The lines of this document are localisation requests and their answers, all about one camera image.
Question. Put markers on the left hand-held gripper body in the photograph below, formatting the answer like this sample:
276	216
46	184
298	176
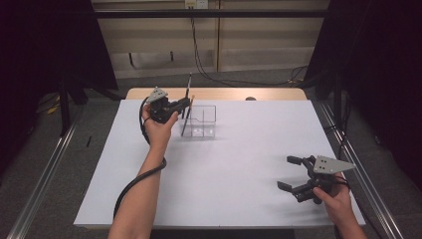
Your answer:
159	106

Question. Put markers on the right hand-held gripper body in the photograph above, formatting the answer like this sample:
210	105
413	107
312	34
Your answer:
326	169

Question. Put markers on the dark pencil with orange end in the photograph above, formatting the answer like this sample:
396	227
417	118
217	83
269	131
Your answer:
187	119

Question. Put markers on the black pen with silver tip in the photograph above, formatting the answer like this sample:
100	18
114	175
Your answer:
189	84

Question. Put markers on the clear plastic organizer box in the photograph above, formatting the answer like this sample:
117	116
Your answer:
202	121

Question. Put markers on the person's left hand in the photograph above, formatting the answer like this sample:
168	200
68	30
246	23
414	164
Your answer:
159	132

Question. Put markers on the person's right hand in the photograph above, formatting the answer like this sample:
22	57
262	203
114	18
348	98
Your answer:
336	204

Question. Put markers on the white table cover sheet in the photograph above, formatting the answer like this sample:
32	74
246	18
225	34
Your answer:
225	182

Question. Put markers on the dark round table grommet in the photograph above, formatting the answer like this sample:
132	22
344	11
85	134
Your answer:
250	98

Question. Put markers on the black metal stand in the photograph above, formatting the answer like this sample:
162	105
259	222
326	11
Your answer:
64	109
337	99

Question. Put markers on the small black floor object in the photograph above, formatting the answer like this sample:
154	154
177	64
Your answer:
88	141

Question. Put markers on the black horizontal metal bar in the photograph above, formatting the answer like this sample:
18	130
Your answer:
212	13

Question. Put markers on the black curtain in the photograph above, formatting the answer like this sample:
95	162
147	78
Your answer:
40	49
381	66

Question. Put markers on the aluminium floor rail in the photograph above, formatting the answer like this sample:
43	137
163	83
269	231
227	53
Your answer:
43	179
368	192

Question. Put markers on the white wall socket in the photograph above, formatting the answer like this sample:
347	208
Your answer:
196	3

